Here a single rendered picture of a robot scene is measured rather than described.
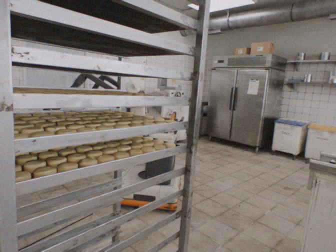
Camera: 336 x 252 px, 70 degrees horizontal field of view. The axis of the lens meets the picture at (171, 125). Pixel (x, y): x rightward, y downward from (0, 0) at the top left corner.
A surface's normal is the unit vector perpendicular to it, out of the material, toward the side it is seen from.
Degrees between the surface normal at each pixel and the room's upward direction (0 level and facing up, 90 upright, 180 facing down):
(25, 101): 90
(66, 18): 90
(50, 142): 90
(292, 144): 92
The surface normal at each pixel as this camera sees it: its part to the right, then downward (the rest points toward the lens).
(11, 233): 0.75, 0.16
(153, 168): -0.10, 0.15
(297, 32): -0.72, 0.06
